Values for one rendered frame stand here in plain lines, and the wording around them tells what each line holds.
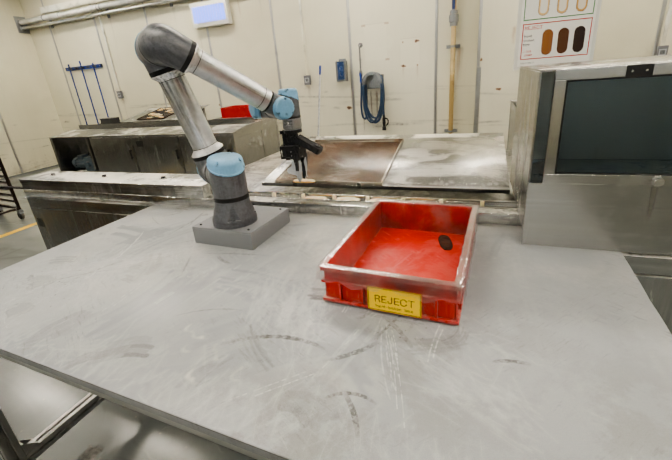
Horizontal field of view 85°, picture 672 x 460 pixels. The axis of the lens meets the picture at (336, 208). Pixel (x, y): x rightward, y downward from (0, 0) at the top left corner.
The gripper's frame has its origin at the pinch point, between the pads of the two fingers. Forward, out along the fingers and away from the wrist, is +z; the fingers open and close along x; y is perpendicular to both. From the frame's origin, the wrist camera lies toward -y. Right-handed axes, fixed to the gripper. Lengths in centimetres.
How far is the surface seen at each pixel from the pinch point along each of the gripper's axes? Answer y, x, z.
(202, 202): 46.2, 9.8, 9.5
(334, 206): -16.6, 9.9, 8.2
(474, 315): -68, 61, 11
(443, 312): -61, 65, 9
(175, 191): 60, 9, 5
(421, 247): -52, 31, 11
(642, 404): -92, 77, 11
